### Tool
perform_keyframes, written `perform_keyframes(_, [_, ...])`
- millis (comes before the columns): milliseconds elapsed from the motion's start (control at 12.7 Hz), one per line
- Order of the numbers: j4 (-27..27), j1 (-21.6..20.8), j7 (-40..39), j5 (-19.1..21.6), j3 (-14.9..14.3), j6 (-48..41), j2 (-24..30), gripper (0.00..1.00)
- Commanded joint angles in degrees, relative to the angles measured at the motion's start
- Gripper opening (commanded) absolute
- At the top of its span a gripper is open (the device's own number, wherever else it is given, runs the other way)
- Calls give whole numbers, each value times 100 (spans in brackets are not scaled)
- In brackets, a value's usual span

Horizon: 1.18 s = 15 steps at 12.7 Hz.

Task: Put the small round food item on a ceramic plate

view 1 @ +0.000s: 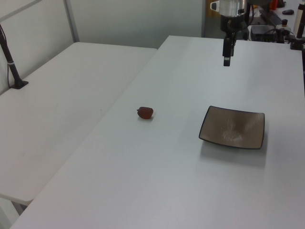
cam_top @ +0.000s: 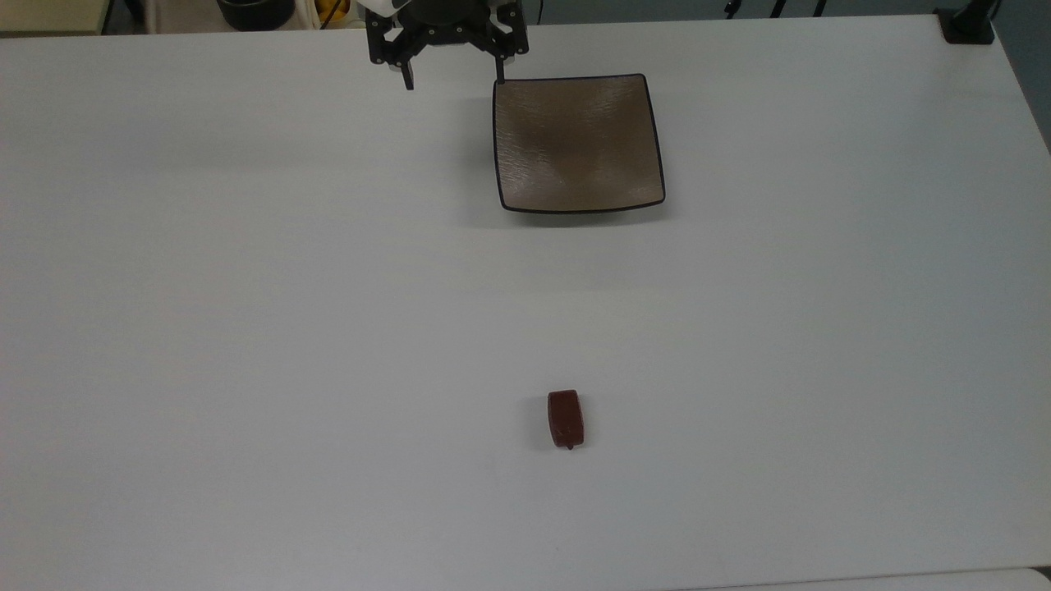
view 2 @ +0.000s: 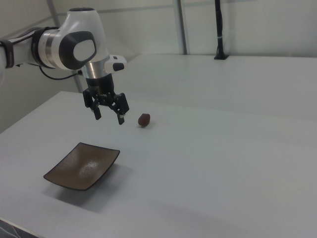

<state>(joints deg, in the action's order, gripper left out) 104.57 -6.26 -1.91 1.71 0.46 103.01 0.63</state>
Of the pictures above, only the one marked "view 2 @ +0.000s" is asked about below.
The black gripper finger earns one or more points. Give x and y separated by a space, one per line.
97 112
121 109

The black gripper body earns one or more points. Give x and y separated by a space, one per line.
100 85

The small round brown food item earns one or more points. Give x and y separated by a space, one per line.
144 120

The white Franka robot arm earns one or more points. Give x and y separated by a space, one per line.
81 24

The brown square ceramic plate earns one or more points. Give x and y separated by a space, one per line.
81 166

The black pole with base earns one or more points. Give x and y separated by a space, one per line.
219 27

